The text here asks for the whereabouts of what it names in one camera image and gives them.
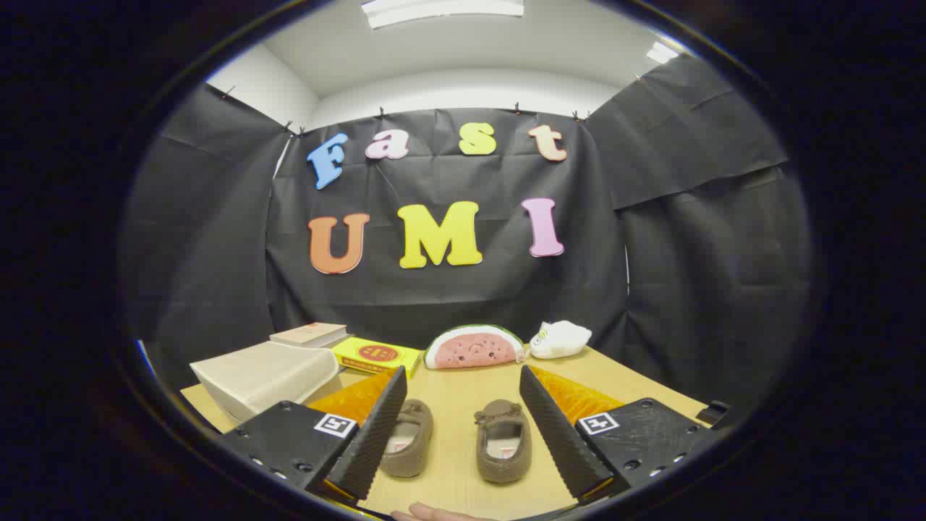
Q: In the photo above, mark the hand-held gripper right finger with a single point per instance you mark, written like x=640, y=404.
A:
x=561, y=434

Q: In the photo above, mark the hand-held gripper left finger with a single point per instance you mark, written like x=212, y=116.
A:
x=376, y=434

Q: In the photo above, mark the brown fuzzy shoe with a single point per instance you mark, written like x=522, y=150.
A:
x=414, y=443
x=503, y=474

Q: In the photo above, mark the beige fabric storage box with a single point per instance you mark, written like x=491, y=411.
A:
x=268, y=376

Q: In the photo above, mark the yellow book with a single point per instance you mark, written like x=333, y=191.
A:
x=376, y=365

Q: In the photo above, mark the white plush toy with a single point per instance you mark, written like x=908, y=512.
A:
x=561, y=340

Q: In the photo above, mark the beige cover book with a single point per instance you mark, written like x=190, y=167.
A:
x=311, y=334

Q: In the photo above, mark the watermelon slice plush toy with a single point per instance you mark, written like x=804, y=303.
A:
x=474, y=351

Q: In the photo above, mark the black table edge clamp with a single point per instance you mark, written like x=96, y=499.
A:
x=712, y=412

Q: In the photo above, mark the small ceiling light panel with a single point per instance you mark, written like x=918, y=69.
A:
x=662, y=52

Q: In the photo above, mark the long ceiling light panel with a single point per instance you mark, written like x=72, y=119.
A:
x=441, y=11

